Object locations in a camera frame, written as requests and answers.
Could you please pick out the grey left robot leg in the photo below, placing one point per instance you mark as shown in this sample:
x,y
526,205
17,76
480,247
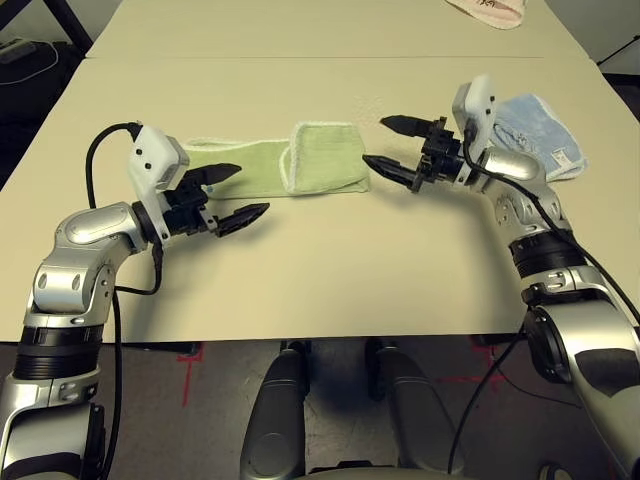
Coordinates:
x,y
272,410

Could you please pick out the pale robot torso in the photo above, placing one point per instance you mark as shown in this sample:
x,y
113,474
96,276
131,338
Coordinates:
x,y
390,474

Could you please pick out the folded light blue towel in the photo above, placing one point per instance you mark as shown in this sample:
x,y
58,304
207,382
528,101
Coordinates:
x,y
540,130

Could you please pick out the grey power adapter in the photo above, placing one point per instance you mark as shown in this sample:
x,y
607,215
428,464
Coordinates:
x,y
15,51

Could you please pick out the round grey floor object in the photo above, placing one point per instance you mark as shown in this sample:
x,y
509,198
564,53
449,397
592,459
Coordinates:
x,y
550,472

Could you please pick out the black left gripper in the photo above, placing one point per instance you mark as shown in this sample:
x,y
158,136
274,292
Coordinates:
x,y
185,210

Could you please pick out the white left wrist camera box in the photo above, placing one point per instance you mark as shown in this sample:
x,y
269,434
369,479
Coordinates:
x,y
152,157

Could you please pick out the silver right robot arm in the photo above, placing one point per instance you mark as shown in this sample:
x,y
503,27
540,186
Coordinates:
x,y
550,250

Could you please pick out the green towel with white edging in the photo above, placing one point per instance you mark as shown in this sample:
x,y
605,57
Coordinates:
x,y
320,160

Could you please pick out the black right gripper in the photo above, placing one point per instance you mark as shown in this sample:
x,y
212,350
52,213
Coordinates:
x,y
442,160

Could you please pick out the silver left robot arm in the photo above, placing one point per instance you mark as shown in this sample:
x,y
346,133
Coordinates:
x,y
75,245

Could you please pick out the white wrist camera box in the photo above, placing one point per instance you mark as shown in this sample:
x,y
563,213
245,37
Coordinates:
x,y
152,157
475,110

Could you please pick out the grey right robot leg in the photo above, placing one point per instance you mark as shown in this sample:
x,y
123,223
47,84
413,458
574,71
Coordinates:
x,y
420,410

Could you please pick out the grey robot leg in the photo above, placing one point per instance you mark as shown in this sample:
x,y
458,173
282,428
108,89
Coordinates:
x,y
420,410
272,410

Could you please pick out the pink towel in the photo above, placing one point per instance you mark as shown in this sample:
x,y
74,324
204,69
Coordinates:
x,y
490,12

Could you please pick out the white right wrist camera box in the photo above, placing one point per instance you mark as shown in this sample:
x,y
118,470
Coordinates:
x,y
475,110

